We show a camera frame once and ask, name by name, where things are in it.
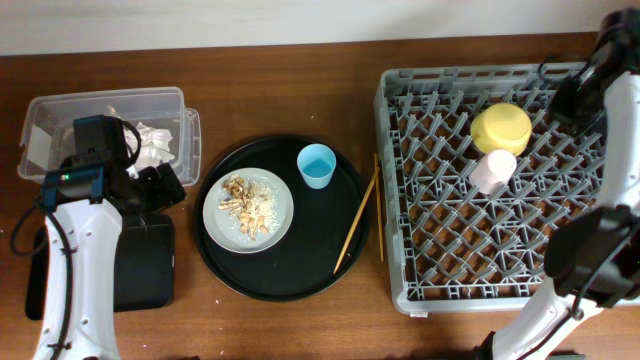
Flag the round black tray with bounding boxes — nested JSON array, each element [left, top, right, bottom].
[[193, 135, 369, 302]]

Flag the grey dishwasher rack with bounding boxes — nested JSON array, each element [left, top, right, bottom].
[[373, 61, 640, 319]]

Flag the yellow plastic bowl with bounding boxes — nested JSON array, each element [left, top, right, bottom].
[[471, 103, 532, 156]]

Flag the pink plastic cup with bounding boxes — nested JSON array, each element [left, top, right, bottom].
[[469, 149, 517, 195]]

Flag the clear plastic waste bin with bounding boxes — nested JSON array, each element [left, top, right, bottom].
[[17, 87, 202, 187]]

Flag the black rectangular tray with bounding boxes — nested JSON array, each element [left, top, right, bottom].
[[25, 214, 175, 321]]

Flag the food scraps and rice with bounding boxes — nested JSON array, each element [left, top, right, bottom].
[[217, 174, 279, 240]]

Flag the grey plate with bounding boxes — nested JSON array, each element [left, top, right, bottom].
[[202, 168, 294, 254]]

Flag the white paper napkin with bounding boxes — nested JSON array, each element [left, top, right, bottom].
[[134, 122, 175, 171]]

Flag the light blue plastic cup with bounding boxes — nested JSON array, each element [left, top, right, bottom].
[[297, 144, 337, 190]]

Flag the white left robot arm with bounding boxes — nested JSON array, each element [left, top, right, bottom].
[[26, 115, 186, 359]]

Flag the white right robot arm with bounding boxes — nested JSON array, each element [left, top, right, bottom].
[[473, 7, 639, 360]]

